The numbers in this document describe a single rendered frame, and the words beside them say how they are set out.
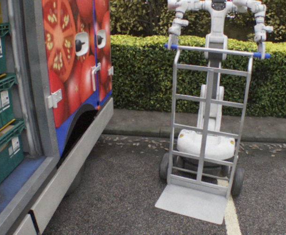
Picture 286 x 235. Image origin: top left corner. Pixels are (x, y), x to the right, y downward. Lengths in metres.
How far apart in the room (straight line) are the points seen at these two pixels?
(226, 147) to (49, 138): 1.52
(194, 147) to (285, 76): 2.00
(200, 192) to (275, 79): 2.10
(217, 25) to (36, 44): 1.72
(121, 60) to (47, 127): 2.19
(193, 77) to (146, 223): 2.16
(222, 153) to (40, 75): 1.64
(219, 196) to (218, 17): 1.65
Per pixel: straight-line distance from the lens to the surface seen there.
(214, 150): 2.28
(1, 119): 1.43
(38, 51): 1.40
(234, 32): 5.79
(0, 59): 1.40
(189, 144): 2.31
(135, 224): 1.99
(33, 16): 1.39
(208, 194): 2.29
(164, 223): 2.00
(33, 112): 1.53
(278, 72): 3.82
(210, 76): 1.84
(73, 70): 1.81
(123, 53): 3.51
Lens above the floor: 1.46
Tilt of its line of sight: 23 degrees down
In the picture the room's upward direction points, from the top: straight up
